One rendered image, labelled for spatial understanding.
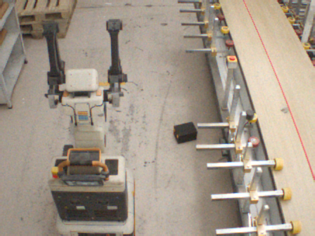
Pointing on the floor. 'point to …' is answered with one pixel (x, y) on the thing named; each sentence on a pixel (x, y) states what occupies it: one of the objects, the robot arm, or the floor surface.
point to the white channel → (309, 22)
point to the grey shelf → (10, 53)
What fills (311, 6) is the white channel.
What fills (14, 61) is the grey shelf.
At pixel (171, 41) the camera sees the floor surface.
